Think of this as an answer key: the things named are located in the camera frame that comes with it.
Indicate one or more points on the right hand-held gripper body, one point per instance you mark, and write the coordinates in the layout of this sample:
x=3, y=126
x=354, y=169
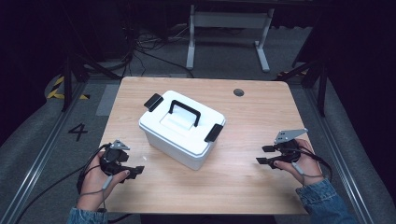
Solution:
x=288, y=151

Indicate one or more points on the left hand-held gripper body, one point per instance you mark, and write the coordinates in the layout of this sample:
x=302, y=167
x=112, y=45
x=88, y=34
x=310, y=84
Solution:
x=109, y=161

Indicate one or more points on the person's right hand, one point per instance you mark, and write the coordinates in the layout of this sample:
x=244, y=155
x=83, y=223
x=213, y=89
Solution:
x=308, y=169

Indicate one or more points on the person's left hand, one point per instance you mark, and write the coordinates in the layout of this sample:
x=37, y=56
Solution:
x=93, y=185

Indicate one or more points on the black tripod stand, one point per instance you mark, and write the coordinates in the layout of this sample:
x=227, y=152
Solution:
x=67, y=81
x=320, y=81

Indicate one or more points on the yellow black floor tape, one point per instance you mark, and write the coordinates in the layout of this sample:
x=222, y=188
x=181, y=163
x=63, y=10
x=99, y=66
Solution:
x=57, y=93

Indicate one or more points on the aluminium floor rail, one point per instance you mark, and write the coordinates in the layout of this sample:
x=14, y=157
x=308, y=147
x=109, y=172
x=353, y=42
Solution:
x=37, y=161
x=339, y=149

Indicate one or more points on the white metal desk frame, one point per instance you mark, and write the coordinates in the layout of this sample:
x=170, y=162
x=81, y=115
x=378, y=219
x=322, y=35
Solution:
x=229, y=19

